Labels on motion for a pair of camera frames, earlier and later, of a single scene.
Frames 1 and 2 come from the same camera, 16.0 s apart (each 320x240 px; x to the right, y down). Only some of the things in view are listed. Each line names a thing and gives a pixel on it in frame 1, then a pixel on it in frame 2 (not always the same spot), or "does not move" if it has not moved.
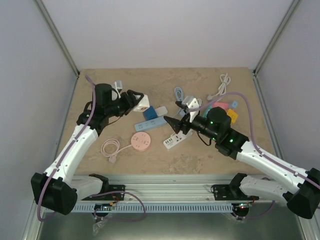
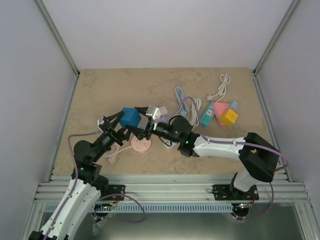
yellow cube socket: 233,115 does not move
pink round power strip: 140,141 does not move
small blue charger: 234,104 does not move
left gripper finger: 135,104 -> 124,133
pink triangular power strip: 225,106 does not move
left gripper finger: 130,93 -> 114,119
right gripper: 177,124 -> 139,132
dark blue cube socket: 150,113 -> 130,116
